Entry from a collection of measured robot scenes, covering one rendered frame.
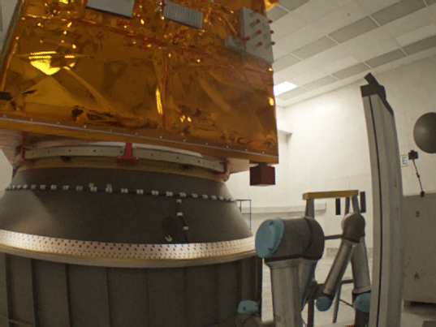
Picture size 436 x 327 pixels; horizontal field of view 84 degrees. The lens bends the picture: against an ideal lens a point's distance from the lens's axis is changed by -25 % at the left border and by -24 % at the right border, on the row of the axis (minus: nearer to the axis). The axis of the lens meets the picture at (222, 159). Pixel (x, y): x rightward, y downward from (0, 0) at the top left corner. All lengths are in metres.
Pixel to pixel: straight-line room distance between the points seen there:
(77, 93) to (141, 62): 0.45
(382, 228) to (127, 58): 1.55
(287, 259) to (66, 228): 1.02
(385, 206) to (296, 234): 0.30
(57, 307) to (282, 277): 1.04
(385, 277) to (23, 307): 1.56
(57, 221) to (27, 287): 0.38
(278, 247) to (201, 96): 1.30
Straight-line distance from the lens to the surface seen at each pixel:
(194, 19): 2.27
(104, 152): 1.61
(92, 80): 1.69
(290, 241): 0.86
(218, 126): 1.94
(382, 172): 0.98
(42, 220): 1.57
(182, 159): 1.71
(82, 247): 1.40
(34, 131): 1.63
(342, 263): 1.39
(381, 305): 1.02
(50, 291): 1.50
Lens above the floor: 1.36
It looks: 11 degrees up
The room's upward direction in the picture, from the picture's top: straight up
